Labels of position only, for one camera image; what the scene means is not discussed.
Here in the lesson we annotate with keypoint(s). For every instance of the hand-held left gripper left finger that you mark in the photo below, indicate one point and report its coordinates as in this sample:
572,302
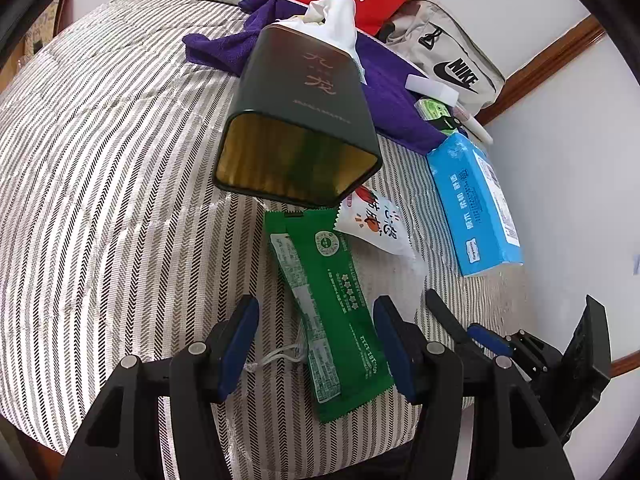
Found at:
240,350

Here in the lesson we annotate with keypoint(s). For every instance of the brown wooden trim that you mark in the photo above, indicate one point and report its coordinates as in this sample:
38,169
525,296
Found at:
550,60

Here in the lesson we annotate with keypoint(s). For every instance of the blue tissue pack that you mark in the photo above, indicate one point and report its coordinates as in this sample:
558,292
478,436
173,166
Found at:
470,200

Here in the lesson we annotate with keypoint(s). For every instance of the striped bed quilt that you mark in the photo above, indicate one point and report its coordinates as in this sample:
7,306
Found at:
125,185

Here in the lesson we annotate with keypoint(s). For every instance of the purple towel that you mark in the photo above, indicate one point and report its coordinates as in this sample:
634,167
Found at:
395,110

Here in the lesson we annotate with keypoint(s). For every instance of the white tube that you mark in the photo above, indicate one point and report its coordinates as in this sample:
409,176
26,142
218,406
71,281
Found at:
475,127

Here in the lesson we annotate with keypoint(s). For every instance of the white rectangular eraser block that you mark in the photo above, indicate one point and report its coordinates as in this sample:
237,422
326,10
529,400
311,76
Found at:
430,87

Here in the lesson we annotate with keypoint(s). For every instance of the white orange-print snack packet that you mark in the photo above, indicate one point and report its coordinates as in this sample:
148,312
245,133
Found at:
375,222

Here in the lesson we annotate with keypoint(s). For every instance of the brown wooden baseboard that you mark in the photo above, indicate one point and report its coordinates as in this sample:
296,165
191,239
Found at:
625,364

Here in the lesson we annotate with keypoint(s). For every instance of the white tissue paper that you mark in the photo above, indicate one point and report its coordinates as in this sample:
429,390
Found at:
335,20

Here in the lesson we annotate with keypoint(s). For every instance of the green tissue pack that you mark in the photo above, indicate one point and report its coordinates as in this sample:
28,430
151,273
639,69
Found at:
431,110

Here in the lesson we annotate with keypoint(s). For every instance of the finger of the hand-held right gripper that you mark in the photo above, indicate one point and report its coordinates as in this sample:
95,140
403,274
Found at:
450,322
490,340

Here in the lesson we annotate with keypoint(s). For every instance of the dark green tin box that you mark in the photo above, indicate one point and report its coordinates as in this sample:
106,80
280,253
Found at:
300,100

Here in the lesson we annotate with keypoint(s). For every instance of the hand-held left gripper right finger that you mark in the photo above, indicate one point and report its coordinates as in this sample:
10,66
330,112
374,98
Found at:
395,355

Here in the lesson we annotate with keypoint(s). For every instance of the grey zipped bag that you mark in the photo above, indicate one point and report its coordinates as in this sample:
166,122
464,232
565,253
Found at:
450,45

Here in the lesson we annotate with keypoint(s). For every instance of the green snack packet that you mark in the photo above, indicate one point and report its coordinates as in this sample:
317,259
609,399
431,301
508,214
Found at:
330,300

